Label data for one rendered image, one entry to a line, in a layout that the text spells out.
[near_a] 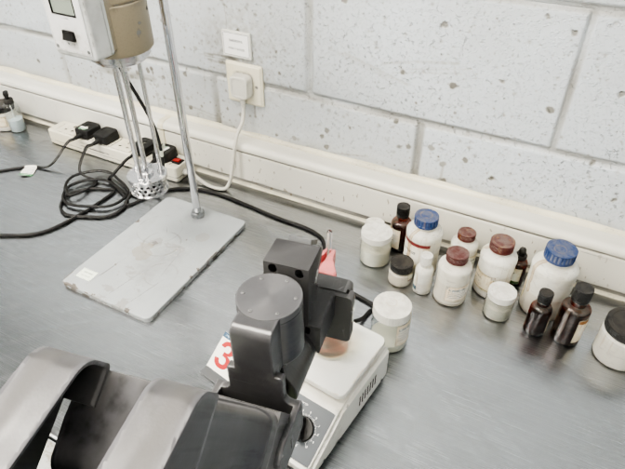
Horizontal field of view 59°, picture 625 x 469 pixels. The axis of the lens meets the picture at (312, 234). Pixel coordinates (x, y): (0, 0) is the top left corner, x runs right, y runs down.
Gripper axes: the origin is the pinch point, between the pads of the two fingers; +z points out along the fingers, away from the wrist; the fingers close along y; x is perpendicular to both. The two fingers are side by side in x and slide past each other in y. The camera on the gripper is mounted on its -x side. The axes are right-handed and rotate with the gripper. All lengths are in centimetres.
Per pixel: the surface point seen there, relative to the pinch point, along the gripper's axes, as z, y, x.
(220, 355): -0.5, 16.3, 23.4
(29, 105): 56, 98, 20
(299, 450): -12.3, -0.3, 22.0
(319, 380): -5.0, -0.6, 16.7
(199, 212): 31, 36, 23
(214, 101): 51, 41, 8
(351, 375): -3.0, -4.3, 16.6
